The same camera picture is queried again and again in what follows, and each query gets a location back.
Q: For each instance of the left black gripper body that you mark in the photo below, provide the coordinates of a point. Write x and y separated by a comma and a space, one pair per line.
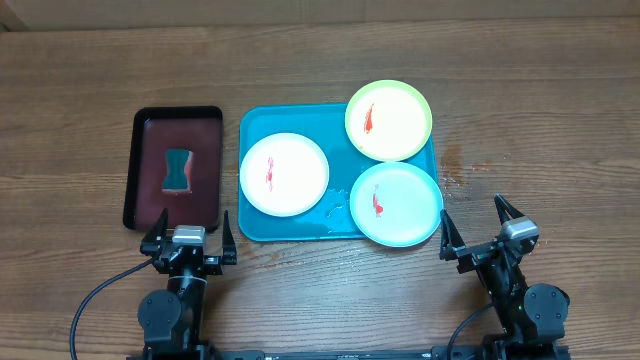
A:
209, 266

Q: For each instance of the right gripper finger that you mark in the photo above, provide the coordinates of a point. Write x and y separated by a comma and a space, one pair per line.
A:
505, 210
452, 243

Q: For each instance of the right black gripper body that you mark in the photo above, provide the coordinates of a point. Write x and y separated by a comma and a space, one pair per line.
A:
477, 257

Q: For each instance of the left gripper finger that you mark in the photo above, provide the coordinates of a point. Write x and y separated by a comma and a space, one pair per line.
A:
151, 244
229, 250

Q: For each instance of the light blue plate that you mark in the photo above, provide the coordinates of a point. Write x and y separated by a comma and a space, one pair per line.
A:
396, 204

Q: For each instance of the green and pink sponge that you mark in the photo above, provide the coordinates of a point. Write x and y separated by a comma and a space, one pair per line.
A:
178, 171

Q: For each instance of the white plate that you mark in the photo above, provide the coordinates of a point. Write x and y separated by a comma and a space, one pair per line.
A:
284, 174

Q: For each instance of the yellow-green plate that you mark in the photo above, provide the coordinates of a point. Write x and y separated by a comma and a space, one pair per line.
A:
388, 120

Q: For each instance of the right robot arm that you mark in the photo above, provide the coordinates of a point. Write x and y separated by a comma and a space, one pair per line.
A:
532, 317

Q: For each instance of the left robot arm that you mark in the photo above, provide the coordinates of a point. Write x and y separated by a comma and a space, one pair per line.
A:
171, 318

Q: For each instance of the black rectangular tray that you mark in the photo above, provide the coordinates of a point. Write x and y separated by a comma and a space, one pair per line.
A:
155, 130

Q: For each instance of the teal plastic tray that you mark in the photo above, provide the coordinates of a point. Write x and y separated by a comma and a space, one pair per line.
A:
330, 218

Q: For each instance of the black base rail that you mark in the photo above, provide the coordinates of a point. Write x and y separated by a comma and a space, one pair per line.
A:
350, 355

